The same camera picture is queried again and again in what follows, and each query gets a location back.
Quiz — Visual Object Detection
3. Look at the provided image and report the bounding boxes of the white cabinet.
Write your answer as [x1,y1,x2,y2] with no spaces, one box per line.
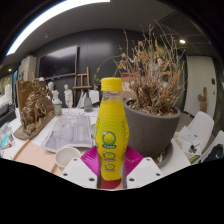
[17,54,38,83]

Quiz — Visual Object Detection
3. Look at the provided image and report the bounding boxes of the dark spray bottle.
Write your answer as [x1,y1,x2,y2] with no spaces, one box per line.
[83,92,94,113]

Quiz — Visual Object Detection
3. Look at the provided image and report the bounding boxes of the long ceiling light strip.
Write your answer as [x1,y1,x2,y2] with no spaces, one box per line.
[5,0,111,57]

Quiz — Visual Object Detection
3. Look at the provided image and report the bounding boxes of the light wooden board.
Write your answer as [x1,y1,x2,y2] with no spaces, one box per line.
[11,139,61,174]

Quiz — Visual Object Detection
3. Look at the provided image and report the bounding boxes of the black wall screen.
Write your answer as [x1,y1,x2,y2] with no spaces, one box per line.
[35,44,80,81]

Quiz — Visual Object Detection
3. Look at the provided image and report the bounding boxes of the bronze relief sculpture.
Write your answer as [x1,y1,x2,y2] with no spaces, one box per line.
[13,78,56,141]

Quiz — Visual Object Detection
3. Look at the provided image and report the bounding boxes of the papers on chair seat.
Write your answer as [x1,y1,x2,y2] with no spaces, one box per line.
[174,125,203,156]

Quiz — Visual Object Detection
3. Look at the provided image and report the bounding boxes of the small round grey tin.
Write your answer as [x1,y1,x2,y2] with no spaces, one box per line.
[89,123,98,139]

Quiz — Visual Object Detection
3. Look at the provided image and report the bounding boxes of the yellow drink bottle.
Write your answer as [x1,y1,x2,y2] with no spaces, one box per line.
[94,77,130,182]

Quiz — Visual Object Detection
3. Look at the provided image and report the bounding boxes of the white chair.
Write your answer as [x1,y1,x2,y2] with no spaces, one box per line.
[184,110,215,144]
[199,129,224,164]
[77,89,100,109]

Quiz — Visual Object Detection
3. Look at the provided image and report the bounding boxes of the colourful stack of books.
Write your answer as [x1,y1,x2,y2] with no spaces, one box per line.
[0,123,16,149]

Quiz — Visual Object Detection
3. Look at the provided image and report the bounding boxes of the cream dotted mug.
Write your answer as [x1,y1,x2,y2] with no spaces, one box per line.
[54,146,83,172]

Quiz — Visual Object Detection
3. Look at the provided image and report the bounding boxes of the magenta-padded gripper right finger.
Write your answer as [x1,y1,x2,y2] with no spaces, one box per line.
[121,145,165,190]

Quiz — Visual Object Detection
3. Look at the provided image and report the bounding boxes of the grey printed newspaper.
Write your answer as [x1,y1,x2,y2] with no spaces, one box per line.
[41,114,96,154]

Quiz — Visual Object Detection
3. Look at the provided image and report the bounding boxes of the wooden figure carving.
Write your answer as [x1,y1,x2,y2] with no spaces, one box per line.
[197,86,208,114]

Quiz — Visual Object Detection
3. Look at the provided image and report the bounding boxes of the wooden easel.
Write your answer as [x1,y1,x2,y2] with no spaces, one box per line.
[72,66,93,108]

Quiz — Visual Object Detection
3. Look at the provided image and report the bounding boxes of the black backpack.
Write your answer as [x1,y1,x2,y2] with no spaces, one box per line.
[203,143,224,163]

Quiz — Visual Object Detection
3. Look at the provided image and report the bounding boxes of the dried plant in grey pot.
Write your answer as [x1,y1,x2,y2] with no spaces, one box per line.
[94,21,188,158]

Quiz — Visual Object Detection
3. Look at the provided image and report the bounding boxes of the grey plant saucer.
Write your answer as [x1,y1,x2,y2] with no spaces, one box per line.
[155,141,175,168]

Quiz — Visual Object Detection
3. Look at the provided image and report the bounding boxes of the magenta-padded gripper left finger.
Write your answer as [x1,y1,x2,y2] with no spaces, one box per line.
[60,145,102,189]

